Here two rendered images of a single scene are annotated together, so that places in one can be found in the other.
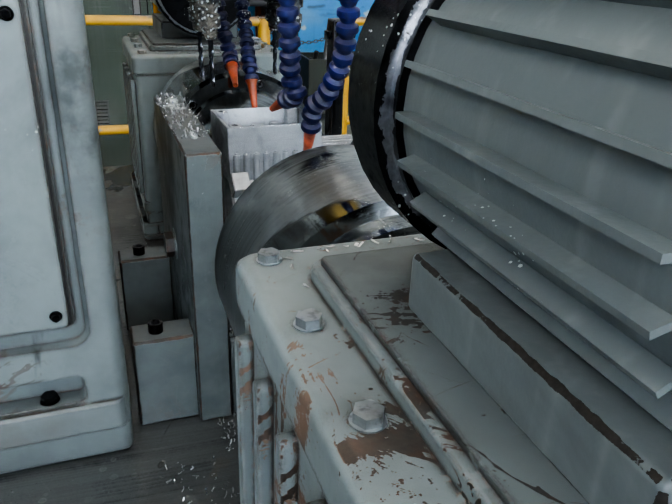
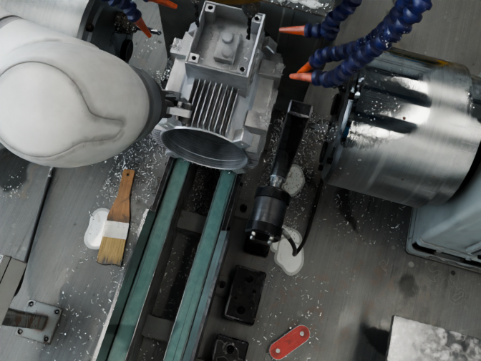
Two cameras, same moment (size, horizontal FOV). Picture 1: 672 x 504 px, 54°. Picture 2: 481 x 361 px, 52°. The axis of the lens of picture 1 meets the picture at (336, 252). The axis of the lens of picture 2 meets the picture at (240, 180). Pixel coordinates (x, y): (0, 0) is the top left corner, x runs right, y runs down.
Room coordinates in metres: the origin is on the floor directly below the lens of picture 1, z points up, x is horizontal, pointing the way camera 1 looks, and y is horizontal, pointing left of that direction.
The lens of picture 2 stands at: (1.11, -0.28, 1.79)
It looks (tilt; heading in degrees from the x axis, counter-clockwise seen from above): 71 degrees down; 119
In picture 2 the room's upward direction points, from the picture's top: 7 degrees clockwise
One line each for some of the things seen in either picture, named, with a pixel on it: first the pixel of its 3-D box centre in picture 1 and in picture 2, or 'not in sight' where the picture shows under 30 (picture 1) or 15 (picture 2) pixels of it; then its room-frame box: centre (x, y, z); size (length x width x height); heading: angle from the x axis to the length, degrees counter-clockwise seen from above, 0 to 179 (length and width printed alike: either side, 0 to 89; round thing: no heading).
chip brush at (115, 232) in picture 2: not in sight; (119, 215); (0.78, -0.19, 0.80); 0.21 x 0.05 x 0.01; 118
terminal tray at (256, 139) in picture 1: (265, 143); (225, 51); (0.84, 0.10, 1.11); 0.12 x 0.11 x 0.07; 112
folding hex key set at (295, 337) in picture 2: not in sight; (289, 342); (1.21, -0.18, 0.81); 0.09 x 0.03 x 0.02; 70
